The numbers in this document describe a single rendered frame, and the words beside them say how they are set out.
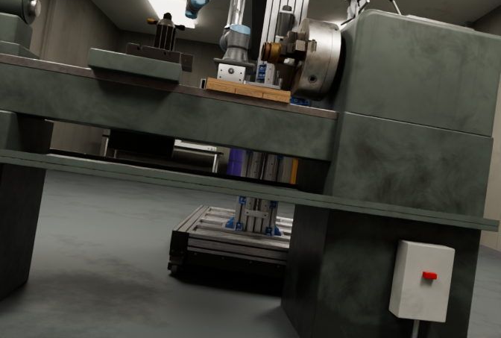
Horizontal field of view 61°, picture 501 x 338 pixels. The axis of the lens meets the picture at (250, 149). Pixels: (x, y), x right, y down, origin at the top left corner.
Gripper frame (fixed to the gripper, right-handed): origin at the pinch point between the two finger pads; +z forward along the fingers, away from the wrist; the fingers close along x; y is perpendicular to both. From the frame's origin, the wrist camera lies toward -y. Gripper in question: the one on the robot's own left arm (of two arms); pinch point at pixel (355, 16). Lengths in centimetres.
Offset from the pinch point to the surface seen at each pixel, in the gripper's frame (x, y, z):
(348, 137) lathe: 8, -34, 57
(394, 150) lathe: -10, -34, 59
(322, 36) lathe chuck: 21.0, -26.8, 20.9
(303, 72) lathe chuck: 26, -25, 35
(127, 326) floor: 75, -25, 134
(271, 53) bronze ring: 37.3, -16.1, 27.6
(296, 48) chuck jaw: 29.9, -25.8, 26.6
